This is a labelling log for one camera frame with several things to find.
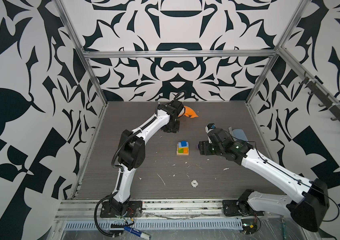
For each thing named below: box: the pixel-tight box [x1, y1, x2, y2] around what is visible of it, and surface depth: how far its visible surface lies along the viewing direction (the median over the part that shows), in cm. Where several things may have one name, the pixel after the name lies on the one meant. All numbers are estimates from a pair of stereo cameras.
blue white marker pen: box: [123, 226, 152, 240], surface depth 69 cm
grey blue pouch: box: [232, 128, 249, 141], surface depth 101 cm
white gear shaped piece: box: [191, 179, 199, 188], surface depth 84 cm
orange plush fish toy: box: [184, 105, 199, 118], surface depth 113 cm
